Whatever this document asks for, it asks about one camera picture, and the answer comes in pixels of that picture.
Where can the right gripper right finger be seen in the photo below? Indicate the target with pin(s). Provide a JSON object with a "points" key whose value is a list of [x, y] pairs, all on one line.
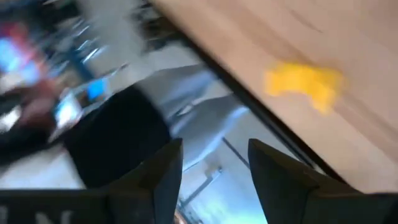
{"points": [[295, 202]]}

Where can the black office chair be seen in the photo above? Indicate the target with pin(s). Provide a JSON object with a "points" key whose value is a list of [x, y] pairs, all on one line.
{"points": [[118, 140]]}

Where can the yellow arch block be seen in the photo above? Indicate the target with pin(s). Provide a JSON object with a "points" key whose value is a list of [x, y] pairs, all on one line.
{"points": [[304, 82]]}

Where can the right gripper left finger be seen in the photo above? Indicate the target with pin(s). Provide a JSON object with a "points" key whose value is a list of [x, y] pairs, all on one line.
{"points": [[140, 202]]}

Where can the black aluminium table frame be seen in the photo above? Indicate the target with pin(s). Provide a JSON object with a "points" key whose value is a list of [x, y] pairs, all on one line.
{"points": [[264, 112]]}

